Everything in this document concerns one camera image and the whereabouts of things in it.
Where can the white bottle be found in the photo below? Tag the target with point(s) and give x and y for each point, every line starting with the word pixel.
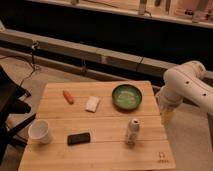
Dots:
pixel 132 131

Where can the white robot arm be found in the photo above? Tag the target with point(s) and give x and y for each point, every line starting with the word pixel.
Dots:
pixel 185 81

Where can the white sponge block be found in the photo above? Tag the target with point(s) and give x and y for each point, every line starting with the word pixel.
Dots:
pixel 92 104

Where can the green bowl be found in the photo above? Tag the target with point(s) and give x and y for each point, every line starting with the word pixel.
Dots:
pixel 126 97

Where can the orange carrot toy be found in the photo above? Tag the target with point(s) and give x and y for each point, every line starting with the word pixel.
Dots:
pixel 68 97

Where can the wooden table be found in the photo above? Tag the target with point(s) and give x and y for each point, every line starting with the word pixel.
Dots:
pixel 107 149

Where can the black phone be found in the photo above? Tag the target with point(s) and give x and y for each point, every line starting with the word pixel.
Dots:
pixel 78 138

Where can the white paper cup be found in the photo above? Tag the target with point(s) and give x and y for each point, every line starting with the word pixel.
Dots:
pixel 39 131

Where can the black chair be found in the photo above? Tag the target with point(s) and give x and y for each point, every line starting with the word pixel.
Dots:
pixel 10 102

